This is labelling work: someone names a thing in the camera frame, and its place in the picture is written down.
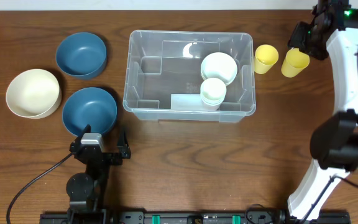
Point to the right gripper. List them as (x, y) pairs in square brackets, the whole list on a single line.
[(305, 38)]

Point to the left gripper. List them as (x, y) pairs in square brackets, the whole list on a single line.
[(105, 156)]

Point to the yellow cup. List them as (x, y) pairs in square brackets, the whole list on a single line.
[(294, 62), (266, 56)]

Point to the white small bowl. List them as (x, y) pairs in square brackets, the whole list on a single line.
[(219, 65)]

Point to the white cup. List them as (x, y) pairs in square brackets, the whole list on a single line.
[(213, 91)]

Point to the pink cup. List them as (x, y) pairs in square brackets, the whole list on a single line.
[(210, 107)]

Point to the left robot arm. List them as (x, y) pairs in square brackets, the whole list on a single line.
[(86, 189)]

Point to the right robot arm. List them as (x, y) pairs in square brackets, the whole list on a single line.
[(333, 33)]

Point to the blue bowl near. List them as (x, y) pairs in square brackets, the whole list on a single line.
[(94, 106)]

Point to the blue bowl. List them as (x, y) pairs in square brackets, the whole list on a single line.
[(94, 106), (82, 55)]

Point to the cream large bowl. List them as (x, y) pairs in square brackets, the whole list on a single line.
[(34, 94)]

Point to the clear plastic storage bin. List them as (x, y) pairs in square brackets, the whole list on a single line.
[(163, 75)]

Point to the blue bowl far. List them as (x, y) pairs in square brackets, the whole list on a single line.
[(82, 55)]

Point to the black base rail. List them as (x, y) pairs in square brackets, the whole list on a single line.
[(258, 216)]

